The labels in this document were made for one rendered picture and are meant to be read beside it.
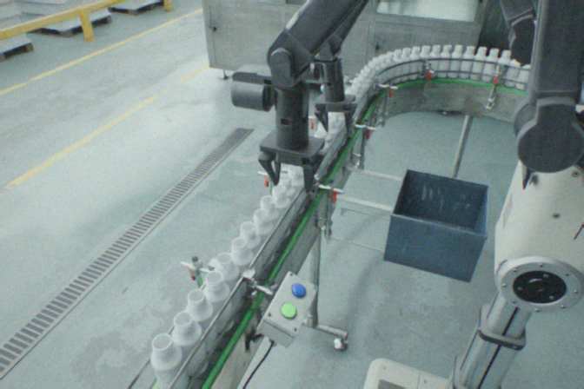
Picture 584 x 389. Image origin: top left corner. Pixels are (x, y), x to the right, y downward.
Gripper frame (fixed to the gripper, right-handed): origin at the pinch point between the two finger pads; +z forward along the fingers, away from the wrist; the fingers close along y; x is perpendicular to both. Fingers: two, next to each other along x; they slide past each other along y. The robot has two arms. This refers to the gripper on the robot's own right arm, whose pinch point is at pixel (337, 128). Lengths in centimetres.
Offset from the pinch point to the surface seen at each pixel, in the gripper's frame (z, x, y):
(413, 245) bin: 49, -11, -20
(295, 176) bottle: 12.6, 7.4, 12.2
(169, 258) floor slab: 110, -38, 129
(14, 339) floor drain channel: 104, 40, 169
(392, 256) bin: 55, -10, -13
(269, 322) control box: 18, 55, 0
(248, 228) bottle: 12.2, 33.7, 14.5
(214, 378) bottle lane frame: 28, 65, 10
